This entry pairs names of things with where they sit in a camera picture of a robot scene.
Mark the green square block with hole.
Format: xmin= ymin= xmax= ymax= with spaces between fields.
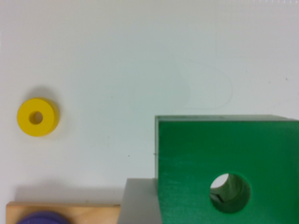
xmin=155 ymin=116 xmax=299 ymax=224

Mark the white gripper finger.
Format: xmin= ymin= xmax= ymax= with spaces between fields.
xmin=117 ymin=178 xmax=163 ymax=224

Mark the wooden peg base board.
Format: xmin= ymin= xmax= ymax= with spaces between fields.
xmin=6 ymin=202 xmax=121 ymax=224

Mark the purple ring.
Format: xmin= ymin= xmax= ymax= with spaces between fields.
xmin=15 ymin=210 xmax=71 ymax=224

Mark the yellow ring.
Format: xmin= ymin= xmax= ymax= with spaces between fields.
xmin=16 ymin=97 xmax=61 ymax=138

